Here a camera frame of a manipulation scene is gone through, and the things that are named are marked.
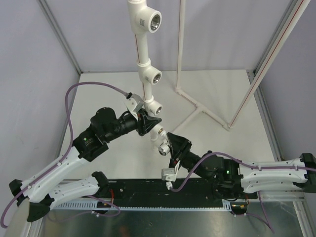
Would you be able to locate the aluminium table frame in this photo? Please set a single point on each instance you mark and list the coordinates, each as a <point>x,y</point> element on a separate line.
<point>145,208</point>

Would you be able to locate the white PVC pipe frame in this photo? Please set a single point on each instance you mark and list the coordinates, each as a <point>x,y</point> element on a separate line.
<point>147,20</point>

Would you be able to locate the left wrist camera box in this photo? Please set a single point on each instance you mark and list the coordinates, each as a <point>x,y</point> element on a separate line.
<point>133,103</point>

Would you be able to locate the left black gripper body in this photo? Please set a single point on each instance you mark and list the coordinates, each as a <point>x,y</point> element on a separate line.
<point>130,124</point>

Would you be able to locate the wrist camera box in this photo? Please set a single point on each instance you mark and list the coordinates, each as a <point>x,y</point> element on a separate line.
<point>169,175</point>
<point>133,103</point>

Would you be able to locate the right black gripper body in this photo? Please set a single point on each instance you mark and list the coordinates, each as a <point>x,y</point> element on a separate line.
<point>189,160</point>

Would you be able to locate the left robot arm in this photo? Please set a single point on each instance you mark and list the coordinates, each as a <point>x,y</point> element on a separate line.
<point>44,190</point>

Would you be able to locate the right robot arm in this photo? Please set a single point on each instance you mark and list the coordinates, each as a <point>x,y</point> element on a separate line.
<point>232,177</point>

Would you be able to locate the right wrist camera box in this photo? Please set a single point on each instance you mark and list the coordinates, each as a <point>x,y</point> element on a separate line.
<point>169,175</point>

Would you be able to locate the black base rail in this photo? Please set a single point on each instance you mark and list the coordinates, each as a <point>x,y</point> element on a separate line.
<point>168,190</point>

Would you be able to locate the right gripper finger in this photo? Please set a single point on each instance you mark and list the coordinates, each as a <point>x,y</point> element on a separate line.
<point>175,158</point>
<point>178,144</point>

